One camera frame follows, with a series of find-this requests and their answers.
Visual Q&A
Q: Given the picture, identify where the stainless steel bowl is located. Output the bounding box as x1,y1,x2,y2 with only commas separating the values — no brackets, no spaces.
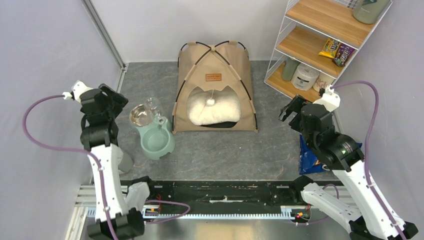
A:
129,104,153,127

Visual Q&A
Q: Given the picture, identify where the clear plastic bottle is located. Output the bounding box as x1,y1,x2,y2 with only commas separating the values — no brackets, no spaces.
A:
144,97,166,126

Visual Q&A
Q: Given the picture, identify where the mint green pet bowl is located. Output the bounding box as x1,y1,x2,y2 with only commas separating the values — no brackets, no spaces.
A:
129,118,176,160

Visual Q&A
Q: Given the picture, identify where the white fluffy pillow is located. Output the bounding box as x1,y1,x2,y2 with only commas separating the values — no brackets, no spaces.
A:
187,86,242,126

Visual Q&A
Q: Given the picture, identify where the tan fabric pet tent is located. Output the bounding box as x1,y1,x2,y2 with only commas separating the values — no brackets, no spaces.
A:
171,40,258,134

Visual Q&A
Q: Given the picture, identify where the long black tent pole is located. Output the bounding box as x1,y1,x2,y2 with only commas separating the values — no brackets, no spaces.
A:
175,40,253,103

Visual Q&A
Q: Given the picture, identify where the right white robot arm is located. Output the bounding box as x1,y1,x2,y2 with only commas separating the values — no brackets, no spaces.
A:
279,95,419,240

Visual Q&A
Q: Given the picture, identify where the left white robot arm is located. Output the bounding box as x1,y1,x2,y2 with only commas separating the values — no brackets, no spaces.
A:
72,81,157,240

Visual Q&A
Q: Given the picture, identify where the cream printed cup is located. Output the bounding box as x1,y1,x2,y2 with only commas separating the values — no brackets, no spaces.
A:
312,72,335,92

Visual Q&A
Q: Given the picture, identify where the blue Doritos chip bag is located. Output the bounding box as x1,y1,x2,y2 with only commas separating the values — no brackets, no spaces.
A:
299,132,365,175

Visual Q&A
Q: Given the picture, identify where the white toilet paper roll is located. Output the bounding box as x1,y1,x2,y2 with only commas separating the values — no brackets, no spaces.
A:
291,63,320,91

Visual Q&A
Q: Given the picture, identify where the green cylinder bottle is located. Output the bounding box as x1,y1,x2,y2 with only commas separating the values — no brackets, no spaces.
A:
281,57,300,82

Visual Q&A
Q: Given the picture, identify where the yellow M&M's bag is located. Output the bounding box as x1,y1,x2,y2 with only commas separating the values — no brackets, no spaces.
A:
318,37,341,59

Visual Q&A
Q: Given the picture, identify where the white pompom cat toy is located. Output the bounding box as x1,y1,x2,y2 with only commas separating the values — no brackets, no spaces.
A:
206,98,215,107

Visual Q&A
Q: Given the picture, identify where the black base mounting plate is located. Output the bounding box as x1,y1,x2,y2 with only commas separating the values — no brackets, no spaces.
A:
147,179,306,216

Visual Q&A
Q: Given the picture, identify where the grey-green jar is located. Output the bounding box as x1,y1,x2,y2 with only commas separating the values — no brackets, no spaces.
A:
352,0,391,25

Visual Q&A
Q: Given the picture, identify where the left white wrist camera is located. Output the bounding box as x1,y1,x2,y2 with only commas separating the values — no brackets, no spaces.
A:
62,80,93,103

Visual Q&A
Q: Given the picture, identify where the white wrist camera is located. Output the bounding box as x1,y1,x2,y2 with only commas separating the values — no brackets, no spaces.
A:
62,80,93,103
313,84,341,113

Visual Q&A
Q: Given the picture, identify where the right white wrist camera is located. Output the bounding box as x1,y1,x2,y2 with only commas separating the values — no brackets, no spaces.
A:
313,84,341,113

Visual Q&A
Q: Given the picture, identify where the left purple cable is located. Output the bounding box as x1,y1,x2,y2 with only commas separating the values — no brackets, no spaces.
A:
22,94,191,240

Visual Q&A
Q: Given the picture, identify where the purple cable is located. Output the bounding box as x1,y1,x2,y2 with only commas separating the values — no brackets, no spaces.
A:
22,94,191,240
294,80,408,240

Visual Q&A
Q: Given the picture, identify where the white wire wooden shelf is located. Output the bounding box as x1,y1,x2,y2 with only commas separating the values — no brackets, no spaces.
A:
263,0,393,102

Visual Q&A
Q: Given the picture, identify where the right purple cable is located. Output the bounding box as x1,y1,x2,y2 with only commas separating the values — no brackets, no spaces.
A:
294,80,408,240

